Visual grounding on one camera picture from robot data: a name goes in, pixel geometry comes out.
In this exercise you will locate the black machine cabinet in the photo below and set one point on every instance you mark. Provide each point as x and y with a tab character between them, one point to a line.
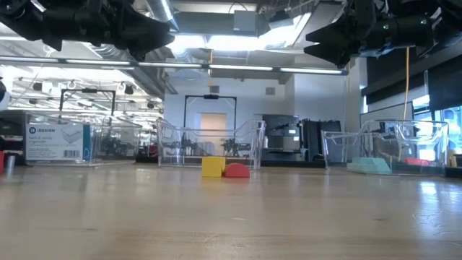
281	137

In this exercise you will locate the black shelf unit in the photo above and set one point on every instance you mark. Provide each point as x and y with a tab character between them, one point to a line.
12	126

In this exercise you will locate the silver round air duct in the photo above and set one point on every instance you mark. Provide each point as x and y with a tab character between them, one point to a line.
153	81

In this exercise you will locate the teal long rectangular block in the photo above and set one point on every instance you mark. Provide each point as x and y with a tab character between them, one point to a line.
355	168

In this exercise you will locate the red container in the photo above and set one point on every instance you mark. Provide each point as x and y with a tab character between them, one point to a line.
417	161

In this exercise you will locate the yellow cube block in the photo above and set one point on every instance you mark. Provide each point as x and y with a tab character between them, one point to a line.
213	167

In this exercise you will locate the clear plastic bin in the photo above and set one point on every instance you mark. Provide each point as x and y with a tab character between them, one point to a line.
173	144
346	144

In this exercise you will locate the black ceiling spotlight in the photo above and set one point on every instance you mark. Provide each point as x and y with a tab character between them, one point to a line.
128	89

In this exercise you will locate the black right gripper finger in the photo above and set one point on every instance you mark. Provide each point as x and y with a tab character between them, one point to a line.
334	32
334	53

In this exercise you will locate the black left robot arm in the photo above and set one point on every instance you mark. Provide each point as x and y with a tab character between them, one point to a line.
21	18

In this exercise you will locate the clear bin with iDesign label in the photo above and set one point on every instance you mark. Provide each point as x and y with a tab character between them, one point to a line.
57	142

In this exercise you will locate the black storage cabinet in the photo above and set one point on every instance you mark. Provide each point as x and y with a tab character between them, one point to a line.
321	139

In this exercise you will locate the red half-round block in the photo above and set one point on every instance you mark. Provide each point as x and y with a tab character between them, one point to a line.
236	171

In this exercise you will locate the grey ceiling unit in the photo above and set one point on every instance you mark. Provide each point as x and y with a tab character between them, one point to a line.
245	21

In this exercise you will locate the teal triangular block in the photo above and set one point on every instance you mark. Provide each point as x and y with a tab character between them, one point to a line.
379	164

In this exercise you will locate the grey wall vent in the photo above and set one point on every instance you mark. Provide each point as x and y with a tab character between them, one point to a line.
214	89
270	90

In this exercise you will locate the black station frame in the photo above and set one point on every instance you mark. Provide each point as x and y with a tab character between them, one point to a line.
87	91
210	96

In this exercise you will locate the black background robot arm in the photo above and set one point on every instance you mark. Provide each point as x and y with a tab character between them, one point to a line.
234	146
187	144

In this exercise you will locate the grey metal post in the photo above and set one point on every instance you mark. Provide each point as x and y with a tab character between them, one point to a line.
11	164

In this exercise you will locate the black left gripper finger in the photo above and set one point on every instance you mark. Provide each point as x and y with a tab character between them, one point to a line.
138	54
144	32

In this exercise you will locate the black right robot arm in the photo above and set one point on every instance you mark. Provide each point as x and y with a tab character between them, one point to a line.
408	32

